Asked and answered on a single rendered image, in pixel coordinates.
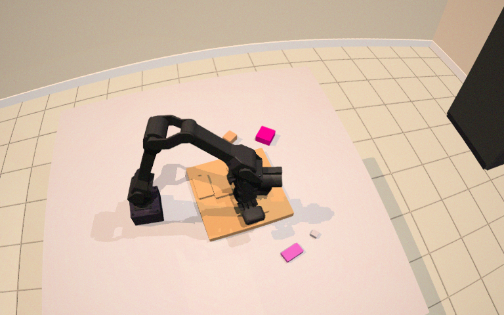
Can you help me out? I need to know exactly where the small orange block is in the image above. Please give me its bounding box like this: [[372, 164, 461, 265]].
[[222, 130, 237, 144]]

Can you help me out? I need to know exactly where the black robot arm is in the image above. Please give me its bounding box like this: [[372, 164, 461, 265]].
[[127, 114, 283, 211]]

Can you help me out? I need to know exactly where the small beige block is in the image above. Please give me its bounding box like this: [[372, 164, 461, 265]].
[[310, 229, 319, 239]]

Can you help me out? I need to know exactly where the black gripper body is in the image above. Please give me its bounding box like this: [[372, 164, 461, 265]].
[[226, 174, 266, 225]]

